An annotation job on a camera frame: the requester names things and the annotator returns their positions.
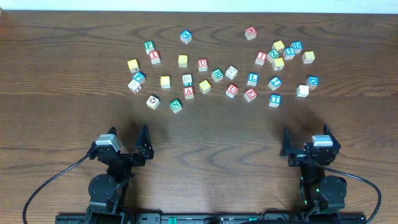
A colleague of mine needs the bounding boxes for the green F block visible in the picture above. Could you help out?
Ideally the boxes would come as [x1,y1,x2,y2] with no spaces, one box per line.
[144,40,155,54]

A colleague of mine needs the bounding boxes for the blue P block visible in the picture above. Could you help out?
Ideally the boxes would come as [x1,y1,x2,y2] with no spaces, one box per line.
[132,72,146,84]

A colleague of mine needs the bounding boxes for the green R block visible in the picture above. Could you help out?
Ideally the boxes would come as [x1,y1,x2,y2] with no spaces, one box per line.
[211,68,224,82]

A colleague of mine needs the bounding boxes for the yellow block below Z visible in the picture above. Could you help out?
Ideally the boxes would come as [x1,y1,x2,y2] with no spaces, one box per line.
[272,58,285,71]

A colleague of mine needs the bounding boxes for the red u block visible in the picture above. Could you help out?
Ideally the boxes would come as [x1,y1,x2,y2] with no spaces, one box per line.
[226,83,239,98]
[198,58,208,72]

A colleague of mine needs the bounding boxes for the blue D block upper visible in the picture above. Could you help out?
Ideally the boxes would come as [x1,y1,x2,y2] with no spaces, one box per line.
[290,41,303,54]

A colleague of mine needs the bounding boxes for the yellow O block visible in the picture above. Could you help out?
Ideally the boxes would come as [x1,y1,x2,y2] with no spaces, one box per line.
[199,80,211,94]

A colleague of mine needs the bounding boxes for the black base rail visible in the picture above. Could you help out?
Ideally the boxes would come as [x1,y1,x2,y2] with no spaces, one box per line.
[55,213,366,224]

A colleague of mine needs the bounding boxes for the yellow C block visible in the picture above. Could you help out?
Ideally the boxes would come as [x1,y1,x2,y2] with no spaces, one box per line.
[160,76,171,89]

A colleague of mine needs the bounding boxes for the blue 2 block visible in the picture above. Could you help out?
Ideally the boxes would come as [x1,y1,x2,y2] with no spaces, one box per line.
[268,76,282,91]

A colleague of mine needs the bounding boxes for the green Z block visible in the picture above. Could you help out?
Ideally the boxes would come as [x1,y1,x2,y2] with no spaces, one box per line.
[267,49,279,63]

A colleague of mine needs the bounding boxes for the blue T block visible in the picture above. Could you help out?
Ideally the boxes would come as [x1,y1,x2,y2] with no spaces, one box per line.
[269,94,282,108]

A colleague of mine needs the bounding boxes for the white face picture block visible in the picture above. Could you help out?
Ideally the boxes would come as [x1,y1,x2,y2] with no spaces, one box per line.
[146,95,160,110]

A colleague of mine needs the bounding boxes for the yellow block upper right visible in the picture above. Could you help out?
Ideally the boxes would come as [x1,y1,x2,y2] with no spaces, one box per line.
[272,40,285,53]

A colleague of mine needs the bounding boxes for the blue D block right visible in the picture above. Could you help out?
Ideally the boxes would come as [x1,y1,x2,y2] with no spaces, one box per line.
[306,76,319,89]

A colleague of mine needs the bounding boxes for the blue L block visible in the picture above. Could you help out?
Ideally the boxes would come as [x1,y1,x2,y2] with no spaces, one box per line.
[247,73,259,86]

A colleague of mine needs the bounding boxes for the red U block lower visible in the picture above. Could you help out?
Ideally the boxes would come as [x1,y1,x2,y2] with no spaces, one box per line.
[226,83,239,98]

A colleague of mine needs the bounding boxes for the yellow 8 block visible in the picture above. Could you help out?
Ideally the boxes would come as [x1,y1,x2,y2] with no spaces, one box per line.
[302,51,315,64]

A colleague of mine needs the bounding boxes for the red A block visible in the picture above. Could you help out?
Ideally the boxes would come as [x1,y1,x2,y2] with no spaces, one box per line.
[183,86,195,100]

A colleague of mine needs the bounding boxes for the white picture block middle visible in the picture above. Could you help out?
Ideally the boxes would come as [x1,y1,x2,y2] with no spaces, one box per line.
[226,65,238,80]

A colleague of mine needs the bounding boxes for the red E block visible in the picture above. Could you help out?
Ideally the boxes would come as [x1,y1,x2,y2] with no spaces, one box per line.
[244,88,257,102]

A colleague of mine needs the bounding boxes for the red Y block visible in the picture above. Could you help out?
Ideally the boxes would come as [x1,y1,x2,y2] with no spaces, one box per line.
[149,50,160,65]

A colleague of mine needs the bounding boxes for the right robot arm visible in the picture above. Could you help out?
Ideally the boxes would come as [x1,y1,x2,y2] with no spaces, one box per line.
[279,125,347,220]

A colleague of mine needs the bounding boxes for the red I block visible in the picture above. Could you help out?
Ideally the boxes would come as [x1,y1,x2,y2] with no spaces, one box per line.
[255,51,267,65]

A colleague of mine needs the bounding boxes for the white red block left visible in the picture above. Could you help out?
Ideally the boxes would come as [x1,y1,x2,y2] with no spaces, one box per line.
[127,80,142,93]

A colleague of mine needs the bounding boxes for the yellow block far left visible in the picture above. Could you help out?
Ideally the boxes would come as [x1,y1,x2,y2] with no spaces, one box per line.
[127,59,140,73]

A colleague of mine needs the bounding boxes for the yellow block upper middle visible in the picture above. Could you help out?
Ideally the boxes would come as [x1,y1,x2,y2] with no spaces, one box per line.
[178,55,188,67]

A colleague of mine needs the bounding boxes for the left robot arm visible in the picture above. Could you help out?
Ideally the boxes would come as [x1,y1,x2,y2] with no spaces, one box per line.
[84,126,154,224]

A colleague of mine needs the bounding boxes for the white green picture block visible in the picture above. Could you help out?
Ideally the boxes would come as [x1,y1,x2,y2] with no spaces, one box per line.
[182,74,193,87]

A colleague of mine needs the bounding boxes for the blue d block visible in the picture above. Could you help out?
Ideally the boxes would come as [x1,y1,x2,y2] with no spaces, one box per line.
[290,41,303,54]
[306,76,319,89]

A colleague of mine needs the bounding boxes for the white block right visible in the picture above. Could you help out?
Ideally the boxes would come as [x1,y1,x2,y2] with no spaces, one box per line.
[297,85,309,98]

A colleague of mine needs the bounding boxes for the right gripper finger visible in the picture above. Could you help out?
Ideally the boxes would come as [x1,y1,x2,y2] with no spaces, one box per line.
[279,128,294,157]
[323,124,336,143]

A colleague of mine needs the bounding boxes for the green N block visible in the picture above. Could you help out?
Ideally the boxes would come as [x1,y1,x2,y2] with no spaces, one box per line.
[170,99,182,113]

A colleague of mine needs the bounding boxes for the red U block upper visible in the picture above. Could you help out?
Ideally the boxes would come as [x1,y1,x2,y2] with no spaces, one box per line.
[198,58,208,72]

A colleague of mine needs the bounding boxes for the blue 5 block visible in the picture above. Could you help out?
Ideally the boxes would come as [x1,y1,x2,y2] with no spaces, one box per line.
[282,47,295,60]

